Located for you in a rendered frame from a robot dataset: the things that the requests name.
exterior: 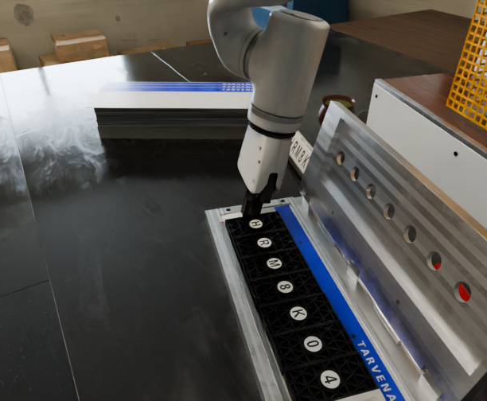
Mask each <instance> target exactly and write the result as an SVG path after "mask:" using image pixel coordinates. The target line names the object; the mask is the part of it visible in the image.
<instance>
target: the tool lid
mask: <svg viewBox="0 0 487 401"><path fill-rule="evenodd" d="M343 153H344V154H345V160H344V162H343V164H341V155H342V154H343ZM356 168H358V169H359V172H360V173H359V177H358V179H357V180H356V179H355V177H354V173H355V170H356ZM373 185H374V186H375V187H376V194H375V196H374V197H373V198H371V195H370V189H371V187H372V186H373ZM299 189H300V190H301V192H302V193H307V194H308V196H309V197H310V202H309V204H310V206H311V207H312V209H313V210H314V211H315V213H316V214H317V216H318V217H319V221H318V225H319V227H320V228H321V230H322V231H323V232H324V234H325V236H326V238H327V239H328V241H329V242H330V243H331V245H332V246H333V247H335V246H334V244H335V243H336V244H337V246H338V247H339V248H340V250H341V252H342V253H343V255H344V256H345V258H346V259H347V260H348V261H353V262H354V263H355V264H356V266H357V267H358V268H359V270H360V274H359V276H358V277H359V279H360V280H361V281H362V283H363V284H364V286H365V288H366V289H367V291H368V292H369V293H370V295H371V296H372V298H373V299H374V301H375V302H376V304H375V305H374V307H373V309H374V310H375V312H376V314H377V315H378V317H379V319H380V320H381V321H382V323H383V324H384V326H385V328H386V329H387V331H388V332H389V333H390V335H391V336H392V339H393V340H394V342H395V343H396V344H397V345H398V346H401V345H400V342H403V344H404V346H405V347H406V349H407V351H408V352H409V353H410V354H411V356H412V358H413V359H414V361H415V363H416V364H417V365H418V366H419V368H420V370H423V369H428V371H429V372H430V374H431V375H432V376H433V378H434V380H435V381H436V382H437V384H438V385H439V387H440V388H441V389H442V391H443V393H442V394H441V395H440V396H439V398H440V399H441V400H442V401H472V400H473V398H474V397H475V396H476V395H477V394H478V393H479V392H480V391H481V390H482V389H483V387H484V386H485V385H486V384H487V229H486V228H485V227H483V226H482V225H481V224H480V223H479V222H477V221H476V220H475V219H474V218H473V217H472V216H471V215H470V214H469V213H468V212H466V211H465V210H464V209H463V208H462V207H460V206H459V205H458V204H457V203H456V202H455V201H453V200H452V199H451V198H450V197H448V196H447V195H446V194H445V193H444V192H443V191H442V190H441V189H440V188H439V187H438V186H436V185H435V184H434V183H433V182H432V181H430V180H429V179H428V178H427V177H426V176H424V175H423V174H422V173H421V172H420V171H419V170H417V169H416V168H415V167H414V166H413V165H412V164H411V163H410V162H409V161H407V160H406V159H405V158H404V157H403V156H402V155H400V154H399V153H398V152H397V151H396V150H394V149H393V148H392V147H391V146H390V145H388V144H387V143H386V142H385V141H384V140H383V139H382V138H381V137H380V136H379V135H378V134H376V133H375V132H374V131H373V130H371V129H370V128H369V127H368V126H367V125H366V124H364V123H363V122H362V121H361V120H360V119H358V118H357V117H356V116H355V115H354V114H353V113H352V112H351V111H350V110H349V109H347V108H346V107H345V106H344V105H343V104H341V103H340V102H336V101H330V104H329V107H328V110H327V112H326V114H325V118H324V120H323V123H322V125H321V129H320V131H319V134H318V137H317V140H316V142H315V144H314V148H313V150H312V153H311V155H310V159H309V161H308V163H307V166H306V169H305V172H304V174H303V176H302V180H301V182H300V185H299ZM390 204H393V206H394V208H395V214H394V216H393V217H392V218H391V219H390V218H389V216H388V207H389V206H390ZM411 226H413V227H414V228H415V230H416V238H415V241H414V242H411V241H410V240H409V238H408V231H409V228H410V227H411ZM435 252H438V253H439V254H440V256H441V259H442V264H441V266H440V268H438V269H437V270H436V269H435V268H434V267H433V265H432V262H431V257H432V255H433V254H434V253H435ZM462 282H465V283H467V284H468V286H469V288H470V290H471V297H470V299H469V301H467V302H465V301H464V300H462V298H461V297H460V295H459V292H458V288H459V286H460V284H461V283H462Z"/></svg>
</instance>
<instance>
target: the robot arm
mask: <svg viewBox="0 0 487 401"><path fill-rule="evenodd" d="M291 1H293V0H209V3H208V9H207V21H208V28H209V32H210V35H211V38H212V42H213V44H214V47H215V50H216V53H217V55H218V57H219V59H220V61H221V63H222V64H223V66H224V67H225V68H226V69H227V70H229V71H230V72H232V73H234V74H236V75H237V76H240V77H243V78H244V79H246V80H250V81H251V83H252V86H253V92H252V95H251V102H250V106H249V109H248V113H247V117H248V119H249V125H248V127H247V131H246V134H245V136H244V140H243V145H242V147H241V151H240V156H239V160H238V169H239V171H240V174H241V176H242V178H243V180H244V182H245V184H246V185H245V193H247V194H244V197H243V203H242V206H241V210H240V211H241V213H242V216H257V215H258V214H260V213H261V210H262V207H263V204H270V202H271V195H272V192H273V194H277V193H278V192H279V190H280V188H281V186H282V182H283V178H284V176H285V172H286V166H287V162H288V158H289V154H290V146H291V140H292V137H294V136H295V134H296V132H297V131H299V130H300V127H301V125H302V120H303V117H304V114H305V111H306V107H307V104H308V101H309V98H310V93H311V90H312V87H313V85H314V80H315V77H316V74H317V71H318V66H319V64H320V61H321V56H322V54H323V50H324V47H325V43H326V40H327V37H328V34H329V29H330V27H329V24H328V23H327V22H326V21H324V20H323V19H321V18H318V17H316V16H314V15H311V14H307V13H303V12H300V11H296V10H285V9H277V10H272V11H271V12H270V15H269V19H268V23H267V28H266V29H264V28H262V27H260V26H259V25H257V23H256V22H255V19H254V18H253V14H252V9H251V8H252V7H266V6H279V5H283V4H286V3H288V2H291Z"/></svg>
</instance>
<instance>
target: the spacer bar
mask: <svg viewBox="0 0 487 401"><path fill-rule="evenodd" d="M335 401H386V399H385V398H384V396H383V394H382V392H381V390H380V389H376V390H373V391H368V392H365V393H362V394H359V395H354V396H350V397H347V398H343V399H339V400H335Z"/></svg>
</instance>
